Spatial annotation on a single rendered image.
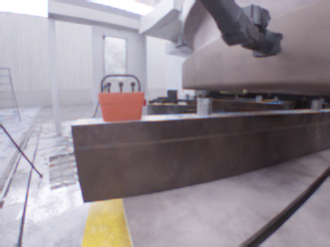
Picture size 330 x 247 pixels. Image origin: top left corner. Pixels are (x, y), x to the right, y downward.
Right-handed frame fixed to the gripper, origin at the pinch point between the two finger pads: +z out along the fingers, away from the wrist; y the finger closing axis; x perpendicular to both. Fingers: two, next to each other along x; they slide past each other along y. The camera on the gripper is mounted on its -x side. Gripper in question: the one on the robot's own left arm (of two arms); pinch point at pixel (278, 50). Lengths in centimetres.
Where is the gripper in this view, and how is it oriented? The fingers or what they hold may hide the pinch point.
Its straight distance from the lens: 72.6
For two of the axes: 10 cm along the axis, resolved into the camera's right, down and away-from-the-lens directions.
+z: 9.0, -0.8, 4.3
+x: 0.0, 9.8, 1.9
